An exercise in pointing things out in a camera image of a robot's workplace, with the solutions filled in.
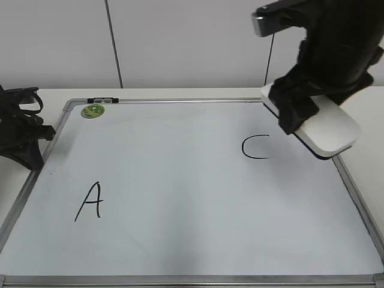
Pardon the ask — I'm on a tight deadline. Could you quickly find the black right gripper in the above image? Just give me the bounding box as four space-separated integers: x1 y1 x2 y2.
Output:
268 1 383 135

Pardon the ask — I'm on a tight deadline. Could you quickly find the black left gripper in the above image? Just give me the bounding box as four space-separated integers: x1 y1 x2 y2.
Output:
1 87 56 170

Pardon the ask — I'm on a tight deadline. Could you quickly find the white rectangular board eraser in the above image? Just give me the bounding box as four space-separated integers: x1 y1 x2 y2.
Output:
259 83 362 160

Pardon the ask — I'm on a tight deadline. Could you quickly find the round green magnet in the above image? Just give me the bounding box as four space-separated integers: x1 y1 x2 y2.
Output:
80 104 105 119

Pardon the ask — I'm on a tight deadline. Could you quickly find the black and silver board clip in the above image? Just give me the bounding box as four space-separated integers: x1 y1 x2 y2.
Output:
86 97 119 104

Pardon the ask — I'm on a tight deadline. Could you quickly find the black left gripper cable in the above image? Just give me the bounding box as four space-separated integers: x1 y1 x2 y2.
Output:
5 86 44 119

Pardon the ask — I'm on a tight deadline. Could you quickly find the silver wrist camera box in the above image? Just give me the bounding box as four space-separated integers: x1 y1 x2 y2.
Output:
251 1 307 37

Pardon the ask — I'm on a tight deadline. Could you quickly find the whiteboard with grey frame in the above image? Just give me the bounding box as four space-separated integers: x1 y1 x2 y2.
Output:
1 100 383 278

